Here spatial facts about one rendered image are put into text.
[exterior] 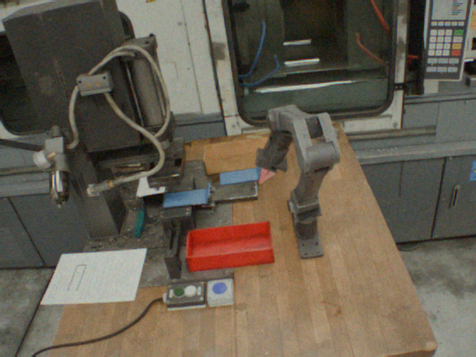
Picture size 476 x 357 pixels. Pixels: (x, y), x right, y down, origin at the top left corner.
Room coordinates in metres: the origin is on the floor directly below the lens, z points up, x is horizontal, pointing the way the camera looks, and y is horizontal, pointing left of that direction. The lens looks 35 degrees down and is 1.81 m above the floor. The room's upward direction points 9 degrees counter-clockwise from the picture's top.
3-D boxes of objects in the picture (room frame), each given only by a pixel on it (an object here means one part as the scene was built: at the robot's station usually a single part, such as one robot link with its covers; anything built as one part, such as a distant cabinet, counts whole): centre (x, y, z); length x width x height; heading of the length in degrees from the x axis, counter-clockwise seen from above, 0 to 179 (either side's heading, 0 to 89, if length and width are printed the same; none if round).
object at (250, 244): (0.93, 0.07, 0.93); 0.25 x 0.12 x 0.06; 87
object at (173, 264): (0.89, 0.23, 0.95); 0.06 x 0.03 x 0.09; 177
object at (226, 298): (0.77, 0.10, 0.90); 0.07 x 0.07 x 0.06; 87
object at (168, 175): (1.12, 0.29, 1.22); 0.26 x 0.18 x 0.30; 87
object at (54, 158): (1.03, 0.51, 1.25); 0.19 x 0.07 x 0.19; 177
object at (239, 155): (1.41, 0.00, 0.93); 0.25 x 0.13 x 0.08; 87
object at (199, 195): (1.12, 0.18, 1.00); 0.15 x 0.07 x 0.03; 87
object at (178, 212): (1.14, 0.22, 0.98); 0.20 x 0.10 x 0.01; 177
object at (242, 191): (1.25, 0.03, 0.91); 0.17 x 0.16 x 0.02; 177
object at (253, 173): (1.29, 0.00, 0.93); 0.15 x 0.07 x 0.03; 90
